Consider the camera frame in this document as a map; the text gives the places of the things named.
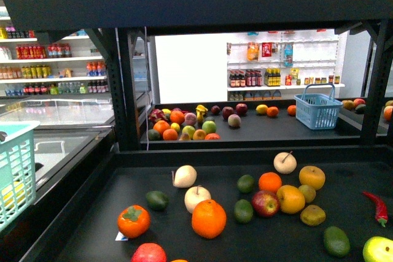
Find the teal plastic shopping basket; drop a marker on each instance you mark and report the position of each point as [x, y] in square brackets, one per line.
[17, 164]

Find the back fruit shelf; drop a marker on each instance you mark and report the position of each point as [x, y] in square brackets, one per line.
[261, 131]

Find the white pear left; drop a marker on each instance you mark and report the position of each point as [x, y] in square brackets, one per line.
[184, 177]

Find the white pear middle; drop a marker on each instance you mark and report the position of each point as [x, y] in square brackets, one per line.
[194, 196]

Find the green lime upper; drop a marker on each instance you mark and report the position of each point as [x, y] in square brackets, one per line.
[245, 184]

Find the green lime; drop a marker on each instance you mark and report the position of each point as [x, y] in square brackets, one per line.
[245, 184]
[243, 211]

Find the dark green avocado left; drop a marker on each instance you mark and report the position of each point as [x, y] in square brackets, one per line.
[157, 200]

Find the dark green avocado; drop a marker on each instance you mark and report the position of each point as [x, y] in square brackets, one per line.
[336, 242]
[157, 200]

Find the small orange mandarin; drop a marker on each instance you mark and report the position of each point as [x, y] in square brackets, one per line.
[270, 181]

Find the large orange tangerine centre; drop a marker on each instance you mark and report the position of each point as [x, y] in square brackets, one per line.
[208, 219]

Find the green lime lower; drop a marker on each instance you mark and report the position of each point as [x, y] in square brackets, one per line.
[243, 211]

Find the red apple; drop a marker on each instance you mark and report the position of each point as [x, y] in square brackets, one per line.
[265, 203]

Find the small blue basket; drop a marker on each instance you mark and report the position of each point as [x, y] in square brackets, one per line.
[318, 111]

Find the glass freezer chest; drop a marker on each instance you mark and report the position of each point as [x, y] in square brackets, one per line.
[72, 129]

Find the orange persimmon with green leaf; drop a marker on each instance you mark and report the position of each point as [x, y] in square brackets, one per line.
[134, 221]

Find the yellow apple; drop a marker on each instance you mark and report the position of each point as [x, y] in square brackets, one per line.
[291, 199]

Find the yellow orange pear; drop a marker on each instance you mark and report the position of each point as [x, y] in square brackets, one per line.
[312, 176]

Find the small yellow green fruit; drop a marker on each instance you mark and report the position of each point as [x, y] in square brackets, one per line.
[309, 193]

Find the white blue label card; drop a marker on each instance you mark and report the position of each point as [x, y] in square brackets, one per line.
[120, 237]

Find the red pomegranate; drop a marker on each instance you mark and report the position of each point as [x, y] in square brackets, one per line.
[149, 252]

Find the black fruit display tray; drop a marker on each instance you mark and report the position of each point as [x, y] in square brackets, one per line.
[224, 205]

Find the dark green avocado right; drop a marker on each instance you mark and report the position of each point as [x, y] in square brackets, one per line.
[336, 242]

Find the red chili pepper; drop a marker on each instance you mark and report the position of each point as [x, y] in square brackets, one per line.
[381, 214]

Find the bright green apple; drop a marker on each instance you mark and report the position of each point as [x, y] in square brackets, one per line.
[377, 249]

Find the black shelf upright post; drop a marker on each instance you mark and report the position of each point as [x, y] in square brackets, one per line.
[121, 79]

